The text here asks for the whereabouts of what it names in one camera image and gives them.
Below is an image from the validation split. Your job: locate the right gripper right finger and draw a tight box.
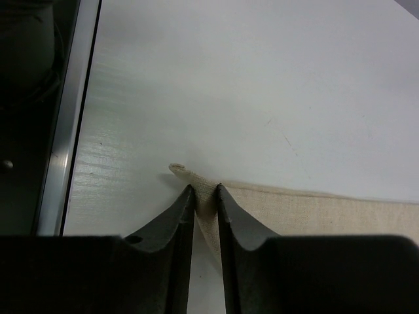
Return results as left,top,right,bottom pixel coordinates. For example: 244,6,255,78
216,185,418,313

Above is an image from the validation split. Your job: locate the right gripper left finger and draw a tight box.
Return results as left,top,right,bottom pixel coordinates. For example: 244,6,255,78
1,186,196,313

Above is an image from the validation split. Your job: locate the beige cloth napkin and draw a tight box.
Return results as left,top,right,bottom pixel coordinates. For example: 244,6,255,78
169,164,418,262

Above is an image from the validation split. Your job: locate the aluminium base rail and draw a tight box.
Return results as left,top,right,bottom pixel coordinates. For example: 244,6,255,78
34,1,102,236

